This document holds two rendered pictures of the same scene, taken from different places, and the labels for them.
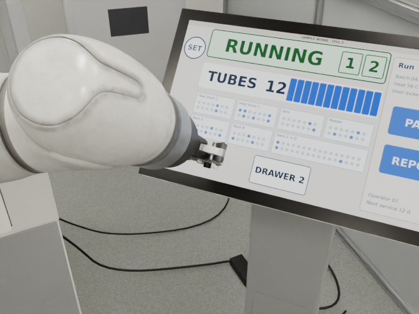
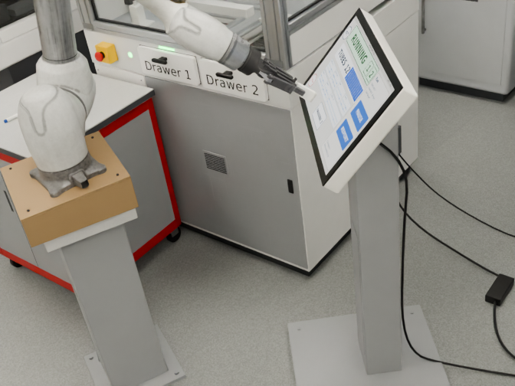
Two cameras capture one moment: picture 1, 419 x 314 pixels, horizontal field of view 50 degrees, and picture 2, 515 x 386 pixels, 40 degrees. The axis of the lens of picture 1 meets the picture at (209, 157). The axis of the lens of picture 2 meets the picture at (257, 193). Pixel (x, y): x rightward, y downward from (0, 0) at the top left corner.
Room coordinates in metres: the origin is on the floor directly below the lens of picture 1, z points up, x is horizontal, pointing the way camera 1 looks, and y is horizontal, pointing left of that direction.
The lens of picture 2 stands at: (-0.22, -1.60, 1.94)
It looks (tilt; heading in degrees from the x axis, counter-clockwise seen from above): 35 degrees down; 68
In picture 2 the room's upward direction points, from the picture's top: 9 degrees counter-clockwise
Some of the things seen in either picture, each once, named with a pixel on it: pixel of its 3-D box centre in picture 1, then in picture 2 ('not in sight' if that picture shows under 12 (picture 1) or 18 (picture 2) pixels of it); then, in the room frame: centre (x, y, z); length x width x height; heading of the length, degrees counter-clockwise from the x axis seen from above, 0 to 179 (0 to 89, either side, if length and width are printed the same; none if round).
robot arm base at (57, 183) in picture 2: not in sight; (68, 168); (-0.06, 0.27, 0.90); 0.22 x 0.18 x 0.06; 101
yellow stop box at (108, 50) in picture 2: not in sight; (106, 53); (0.30, 1.09, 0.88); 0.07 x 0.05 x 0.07; 116
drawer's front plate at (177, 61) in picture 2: not in sight; (168, 64); (0.46, 0.80, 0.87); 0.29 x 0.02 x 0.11; 116
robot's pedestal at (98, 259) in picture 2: not in sight; (108, 292); (-0.06, 0.29, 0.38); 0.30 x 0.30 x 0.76; 0
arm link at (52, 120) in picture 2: not in sight; (50, 123); (-0.06, 0.30, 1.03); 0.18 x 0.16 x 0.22; 63
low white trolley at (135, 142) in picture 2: not in sight; (73, 185); (0.01, 1.04, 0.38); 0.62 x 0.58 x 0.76; 116
